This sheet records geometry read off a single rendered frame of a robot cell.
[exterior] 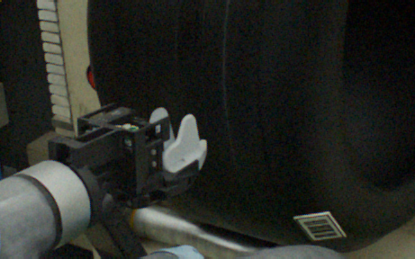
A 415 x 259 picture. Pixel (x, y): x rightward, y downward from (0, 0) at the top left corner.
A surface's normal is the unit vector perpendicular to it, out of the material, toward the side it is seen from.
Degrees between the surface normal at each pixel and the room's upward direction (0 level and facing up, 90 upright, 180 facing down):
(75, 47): 90
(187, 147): 91
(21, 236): 78
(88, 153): 90
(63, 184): 45
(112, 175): 90
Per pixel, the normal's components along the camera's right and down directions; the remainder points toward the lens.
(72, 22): -0.62, 0.40
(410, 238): -0.11, -0.90
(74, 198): 0.67, -0.29
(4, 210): 0.52, -0.54
